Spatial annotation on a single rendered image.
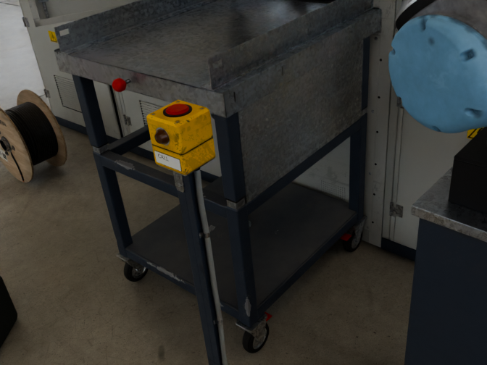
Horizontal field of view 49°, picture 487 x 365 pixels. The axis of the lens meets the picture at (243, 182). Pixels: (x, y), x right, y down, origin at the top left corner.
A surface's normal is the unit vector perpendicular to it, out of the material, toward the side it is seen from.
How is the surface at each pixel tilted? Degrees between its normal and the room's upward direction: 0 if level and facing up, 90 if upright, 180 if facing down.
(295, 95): 90
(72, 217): 0
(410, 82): 95
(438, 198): 0
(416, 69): 95
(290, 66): 90
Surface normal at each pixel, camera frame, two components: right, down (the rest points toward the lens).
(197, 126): 0.77, 0.28
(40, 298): -0.09, -0.84
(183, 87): -0.64, 0.45
